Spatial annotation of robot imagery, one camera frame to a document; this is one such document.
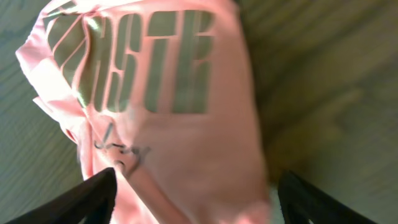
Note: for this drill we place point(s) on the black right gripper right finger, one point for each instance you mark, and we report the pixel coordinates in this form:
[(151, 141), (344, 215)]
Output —
[(303, 203)]

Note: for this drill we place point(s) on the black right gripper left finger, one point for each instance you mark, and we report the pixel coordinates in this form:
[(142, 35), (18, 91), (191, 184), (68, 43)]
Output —
[(91, 202)]

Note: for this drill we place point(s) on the pink printed t-shirt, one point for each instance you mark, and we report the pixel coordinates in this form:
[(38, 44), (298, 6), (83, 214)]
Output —
[(160, 90)]

